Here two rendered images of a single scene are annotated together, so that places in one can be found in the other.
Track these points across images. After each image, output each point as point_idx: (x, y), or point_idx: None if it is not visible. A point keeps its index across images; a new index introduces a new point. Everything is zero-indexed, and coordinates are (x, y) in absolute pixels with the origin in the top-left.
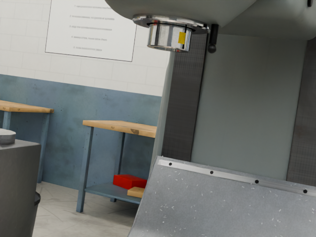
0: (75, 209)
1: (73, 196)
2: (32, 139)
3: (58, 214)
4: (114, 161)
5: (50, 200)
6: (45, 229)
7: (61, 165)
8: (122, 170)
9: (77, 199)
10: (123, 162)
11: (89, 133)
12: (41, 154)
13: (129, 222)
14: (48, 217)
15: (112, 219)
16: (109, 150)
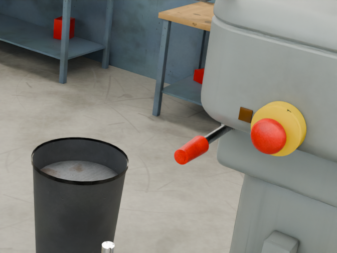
0: (150, 111)
1: (146, 89)
2: (95, 14)
3: (133, 121)
4: (193, 47)
5: (122, 98)
6: (122, 144)
7: (131, 48)
8: (203, 60)
9: (152, 94)
10: (205, 50)
11: (166, 28)
12: (107, 35)
13: (212, 129)
14: (123, 126)
15: (193, 126)
16: (188, 35)
